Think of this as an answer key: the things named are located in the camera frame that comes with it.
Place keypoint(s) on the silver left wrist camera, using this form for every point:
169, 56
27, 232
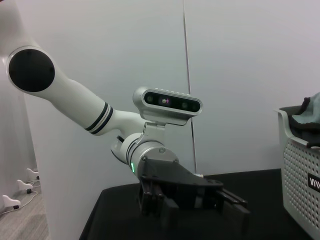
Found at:
172, 102

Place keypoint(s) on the black tablecloth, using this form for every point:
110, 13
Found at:
125, 215

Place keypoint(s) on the grey perforated storage box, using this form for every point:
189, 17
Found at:
300, 180

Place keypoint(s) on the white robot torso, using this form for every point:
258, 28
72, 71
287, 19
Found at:
15, 20

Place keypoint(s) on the black cloth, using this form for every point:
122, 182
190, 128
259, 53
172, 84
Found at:
307, 133

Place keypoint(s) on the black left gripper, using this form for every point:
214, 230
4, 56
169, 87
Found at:
175, 180

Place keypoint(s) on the white partition foot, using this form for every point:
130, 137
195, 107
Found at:
10, 201
23, 185
32, 173

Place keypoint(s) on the yellow and grey towel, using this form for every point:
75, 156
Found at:
311, 110

